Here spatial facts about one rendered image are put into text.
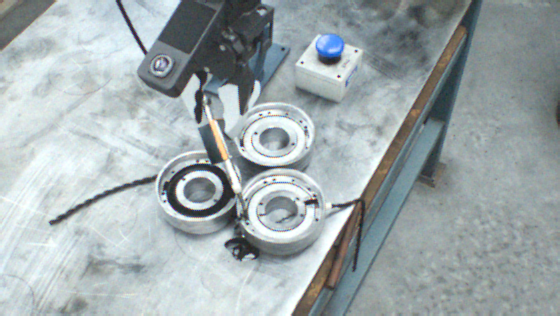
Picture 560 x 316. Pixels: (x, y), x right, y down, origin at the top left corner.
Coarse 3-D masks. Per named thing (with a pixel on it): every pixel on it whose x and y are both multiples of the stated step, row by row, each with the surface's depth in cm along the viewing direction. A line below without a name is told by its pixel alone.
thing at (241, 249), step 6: (228, 240) 82; (234, 240) 82; (240, 240) 82; (246, 240) 82; (228, 246) 81; (234, 246) 81; (240, 246) 81; (246, 246) 81; (252, 246) 81; (234, 252) 81; (240, 252) 80; (246, 252) 80; (252, 252) 81; (258, 252) 81; (240, 258) 80; (246, 258) 80; (252, 258) 80
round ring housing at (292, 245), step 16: (256, 176) 83; (272, 176) 84; (288, 176) 84; (304, 176) 82; (256, 192) 83; (272, 192) 82; (288, 192) 82; (320, 192) 81; (240, 208) 81; (272, 208) 84; (288, 208) 84; (304, 208) 81; (320, 208) 81; (240, 224) 80; (272, 224) 80; (288, 224) 80; (320, 224) 79; (256, 240) 78; (272, 240) 77; (288, 240) 77; (304, 240) 78
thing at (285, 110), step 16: (256, 112) 90; (272, 112) 90; (288, 112) 90; (304, 112) 89; (272, 128) 89; (288, 128) 89; (304, 128) 89; (240, 144) 89; (256, 144) 87; (288, 144) 87; (240, 160) 86; (256, 160) 84; (304, 160) 85
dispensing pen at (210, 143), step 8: (208, 96) 81; (200, 104) 80; (208, 104) 80; (208, 112) 80; (208, 120) 80; (200, 128) 79; (208, 128) 78; (208, 136) 78; (208, 144) 79; (216, 144) 78; (208, 152) 79; (216, 152) 78; (216, 160) 79; (224, 160) 78; (232, 160) 80; (224, 168) 80; (232, 168) 80; (232, 176) 80; (232, 184) 80; (240, 184) 80; (240, 192) 80; (240, 200) 80; (248, 216) 80
